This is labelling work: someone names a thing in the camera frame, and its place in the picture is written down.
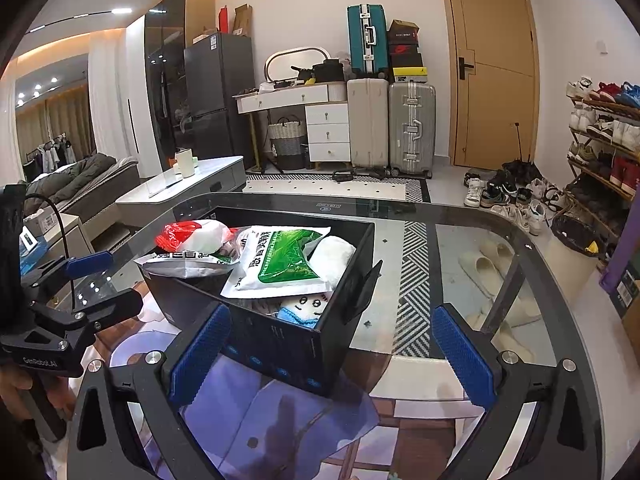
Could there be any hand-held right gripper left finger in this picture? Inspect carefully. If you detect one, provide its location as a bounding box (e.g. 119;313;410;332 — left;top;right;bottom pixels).
67;302;233;480

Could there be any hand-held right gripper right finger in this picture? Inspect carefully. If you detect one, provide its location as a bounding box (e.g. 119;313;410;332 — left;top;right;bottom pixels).
431;305;598;480

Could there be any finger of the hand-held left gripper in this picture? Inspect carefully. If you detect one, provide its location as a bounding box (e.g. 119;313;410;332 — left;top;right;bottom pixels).
30;288;145;337
27;250;115;302

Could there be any black storage box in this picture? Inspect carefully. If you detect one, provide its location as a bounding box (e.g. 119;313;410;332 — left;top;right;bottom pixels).
141;205;385;397

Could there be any red white plastic bag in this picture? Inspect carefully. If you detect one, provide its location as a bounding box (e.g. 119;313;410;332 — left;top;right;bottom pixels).
154;219;235;254

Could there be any white plush keychain blue hat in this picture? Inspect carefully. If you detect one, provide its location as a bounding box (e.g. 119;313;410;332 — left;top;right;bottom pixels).
276;291;335;332

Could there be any large white green packet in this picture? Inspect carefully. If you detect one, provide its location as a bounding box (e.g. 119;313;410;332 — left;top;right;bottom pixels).
220;224;334;301

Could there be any person's left hand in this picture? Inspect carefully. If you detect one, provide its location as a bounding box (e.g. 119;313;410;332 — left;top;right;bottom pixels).
0;366;77;424

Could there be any white side table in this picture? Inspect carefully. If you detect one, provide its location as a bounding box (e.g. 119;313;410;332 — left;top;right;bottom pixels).
20;212;97;273

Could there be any blue plastic bag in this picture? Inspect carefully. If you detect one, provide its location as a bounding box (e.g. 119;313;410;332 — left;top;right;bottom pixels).
20;245;52;270

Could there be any tissue box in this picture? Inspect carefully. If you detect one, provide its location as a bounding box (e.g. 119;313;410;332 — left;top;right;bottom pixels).
24;211;64;234

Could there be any beige slipper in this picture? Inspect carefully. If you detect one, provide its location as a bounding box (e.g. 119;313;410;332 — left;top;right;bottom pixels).
459;252;503;297
467;296;545;330
477;240;517;286

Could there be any grey bed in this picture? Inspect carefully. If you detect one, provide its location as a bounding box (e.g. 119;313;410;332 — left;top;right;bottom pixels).
20;156;142;227

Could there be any dark green duvet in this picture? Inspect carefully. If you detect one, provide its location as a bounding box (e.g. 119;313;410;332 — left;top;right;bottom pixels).
22;152;119;212

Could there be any clothes rack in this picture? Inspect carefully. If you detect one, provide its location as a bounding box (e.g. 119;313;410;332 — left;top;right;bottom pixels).
22;132;77;172

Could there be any white low cabinet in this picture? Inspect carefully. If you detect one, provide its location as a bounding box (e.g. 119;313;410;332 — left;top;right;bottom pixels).
115;155;247;227

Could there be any beige curtain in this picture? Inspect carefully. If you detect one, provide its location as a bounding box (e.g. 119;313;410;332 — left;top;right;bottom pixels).
15;85;97;182

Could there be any pile of loose shoes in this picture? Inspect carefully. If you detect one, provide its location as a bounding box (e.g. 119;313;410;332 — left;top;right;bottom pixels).
462;167;562;237

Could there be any beige trash bin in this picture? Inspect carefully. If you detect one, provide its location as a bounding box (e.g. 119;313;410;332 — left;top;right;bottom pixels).
547;210;609;307

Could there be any open cardboard box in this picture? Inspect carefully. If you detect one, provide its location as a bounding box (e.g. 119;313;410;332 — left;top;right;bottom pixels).
622;289;640;357

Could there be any green shoe box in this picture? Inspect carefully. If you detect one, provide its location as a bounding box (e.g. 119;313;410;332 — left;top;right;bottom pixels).
607;265;640;317

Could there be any purple yoga mat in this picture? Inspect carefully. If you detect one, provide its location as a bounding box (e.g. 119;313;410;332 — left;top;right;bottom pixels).
599;229;640;294

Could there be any dark glass cabinet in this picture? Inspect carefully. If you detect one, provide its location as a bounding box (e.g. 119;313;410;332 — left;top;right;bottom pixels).
143;0;189;174

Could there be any black white patterned rug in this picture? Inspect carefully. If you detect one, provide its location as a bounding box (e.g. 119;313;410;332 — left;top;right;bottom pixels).
242;172;434;362

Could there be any black umbrella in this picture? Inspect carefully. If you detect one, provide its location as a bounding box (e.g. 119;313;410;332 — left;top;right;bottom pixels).
502;122;544;174

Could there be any dark grey fridge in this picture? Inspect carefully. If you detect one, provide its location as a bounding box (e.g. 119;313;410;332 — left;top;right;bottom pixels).
183;32;256;172

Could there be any woven laundry basket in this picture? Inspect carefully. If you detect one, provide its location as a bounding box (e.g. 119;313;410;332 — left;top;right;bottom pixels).
267;117;307;172

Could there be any silver suitcase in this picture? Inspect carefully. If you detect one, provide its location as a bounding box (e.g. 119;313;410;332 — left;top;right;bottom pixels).
387;80;437;177

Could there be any wooden shoe rack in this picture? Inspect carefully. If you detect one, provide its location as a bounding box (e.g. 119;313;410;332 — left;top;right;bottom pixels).
565;95;640;242

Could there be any beige suitcase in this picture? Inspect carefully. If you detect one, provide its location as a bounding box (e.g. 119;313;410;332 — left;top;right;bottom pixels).
346;77;391;171

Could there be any group of shelved shoes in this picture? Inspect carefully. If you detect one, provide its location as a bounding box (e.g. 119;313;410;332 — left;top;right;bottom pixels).
565;77;640;236

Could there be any white dressing table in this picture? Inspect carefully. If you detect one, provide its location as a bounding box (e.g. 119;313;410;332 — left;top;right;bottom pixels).
235;82;352;172

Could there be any black yellow pouch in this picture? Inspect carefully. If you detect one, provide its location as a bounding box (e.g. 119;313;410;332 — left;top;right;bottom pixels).
289;63;316;86

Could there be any black yellow shoe box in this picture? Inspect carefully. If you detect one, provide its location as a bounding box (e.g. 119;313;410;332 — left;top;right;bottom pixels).
390;55;429;84

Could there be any flat cardboard box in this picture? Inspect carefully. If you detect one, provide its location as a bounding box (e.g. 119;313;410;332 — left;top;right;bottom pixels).
233;3;254;39

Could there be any oval mirror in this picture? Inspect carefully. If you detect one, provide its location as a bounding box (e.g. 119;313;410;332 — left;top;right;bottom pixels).
263;47;332;86

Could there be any wooden door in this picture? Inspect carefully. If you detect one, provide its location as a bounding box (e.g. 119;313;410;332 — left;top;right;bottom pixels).
436;0;542;172

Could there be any black bag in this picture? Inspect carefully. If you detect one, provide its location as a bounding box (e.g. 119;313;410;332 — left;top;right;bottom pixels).
312;58;346;84

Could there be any teal suitcase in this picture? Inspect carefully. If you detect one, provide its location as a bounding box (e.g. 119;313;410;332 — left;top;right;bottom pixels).
347;3;390;80

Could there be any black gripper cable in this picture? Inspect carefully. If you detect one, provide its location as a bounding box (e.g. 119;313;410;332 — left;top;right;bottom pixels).
24;192;78;313

